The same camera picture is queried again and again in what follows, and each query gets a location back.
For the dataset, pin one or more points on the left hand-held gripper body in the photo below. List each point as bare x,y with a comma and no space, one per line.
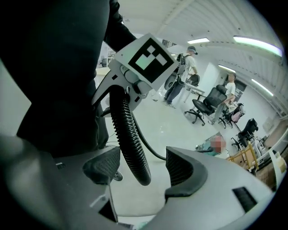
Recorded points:
148,60

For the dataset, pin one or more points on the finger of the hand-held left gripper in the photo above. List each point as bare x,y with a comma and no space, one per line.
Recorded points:
108,84
135,101

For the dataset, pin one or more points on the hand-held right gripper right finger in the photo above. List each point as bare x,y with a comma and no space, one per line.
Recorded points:
225,186

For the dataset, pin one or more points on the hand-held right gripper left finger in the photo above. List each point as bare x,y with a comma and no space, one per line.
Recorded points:
74,179

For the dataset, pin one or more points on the person's left forearm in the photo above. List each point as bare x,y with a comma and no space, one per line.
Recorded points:
117,33

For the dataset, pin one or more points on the red and teal vacuum cleaner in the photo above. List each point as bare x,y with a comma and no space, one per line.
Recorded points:
207,146

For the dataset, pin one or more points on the black oval pad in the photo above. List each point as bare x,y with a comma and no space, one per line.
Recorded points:
171,81

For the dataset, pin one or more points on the black backpack harness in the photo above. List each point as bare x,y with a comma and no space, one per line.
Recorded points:
181,64

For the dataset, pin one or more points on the wooden rack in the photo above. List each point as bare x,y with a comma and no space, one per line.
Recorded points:
245,155

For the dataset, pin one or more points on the person's right black shoe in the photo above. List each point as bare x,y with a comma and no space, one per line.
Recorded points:
118,176

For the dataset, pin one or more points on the black bag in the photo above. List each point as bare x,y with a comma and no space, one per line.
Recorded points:
194,79

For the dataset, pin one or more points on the white curved shelving unit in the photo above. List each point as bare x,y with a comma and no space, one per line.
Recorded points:
273,157

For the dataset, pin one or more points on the white desk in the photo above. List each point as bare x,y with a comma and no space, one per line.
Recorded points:
198,89

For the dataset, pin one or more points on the pink backpack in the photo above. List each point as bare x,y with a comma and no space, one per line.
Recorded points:
237,115

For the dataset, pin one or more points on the black mesh office chair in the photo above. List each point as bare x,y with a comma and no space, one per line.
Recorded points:
216,96

